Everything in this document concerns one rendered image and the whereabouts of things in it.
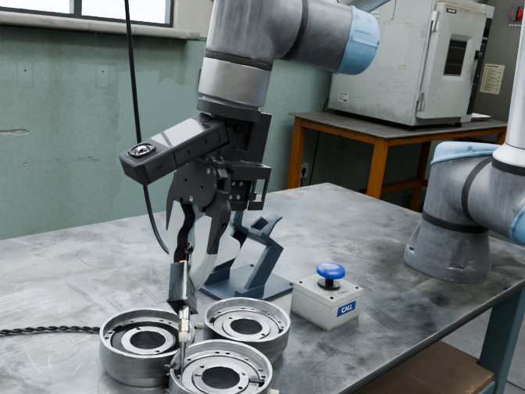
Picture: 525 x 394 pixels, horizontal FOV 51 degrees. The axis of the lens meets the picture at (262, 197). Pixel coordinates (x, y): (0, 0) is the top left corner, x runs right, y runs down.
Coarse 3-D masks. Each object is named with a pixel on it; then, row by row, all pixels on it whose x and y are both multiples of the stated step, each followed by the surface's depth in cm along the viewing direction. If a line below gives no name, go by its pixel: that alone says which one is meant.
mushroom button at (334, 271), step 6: (324, 264) 76; (330, 264) 76; (336, 264) 77; (318, 270) 75; (324, 270) 75; (330, 270) 75; (336, 270) 75; (342, 270) 75; (324, 276) 74; (330, 276) 74; (336, 276) 74; (342, 276) 75; (330, 282) 76
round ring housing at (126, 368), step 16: (112, 320) 63; (128, 320) 65; (144, 320) 66; (160, 320) 66; (176, 320) 66; (128, 336) 62; (144, 336) 64; (160, 336) 64; (192, 336) 61; (112, 352) 57; (144, 352) 59; (160, 352) 60; (176, 352) 58; (112, 368) 58; (128, 368) 57; (144, 368) 57; (160, 368) 57; (128, 384) 58; (144, 384) 58; (160, 384) 59
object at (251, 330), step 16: (224, 304) 70; (240, 304) 71; (256, 304) 71; (272, 304) 70; (208, 320) 67; (240, 320) 69; (256, 320) 69; (272, 320) 69; (288, 320) 67; (208, 336) 64; (224, 336) 62; (240, 336) 64; (256, 336) 65; (272, 352) 63
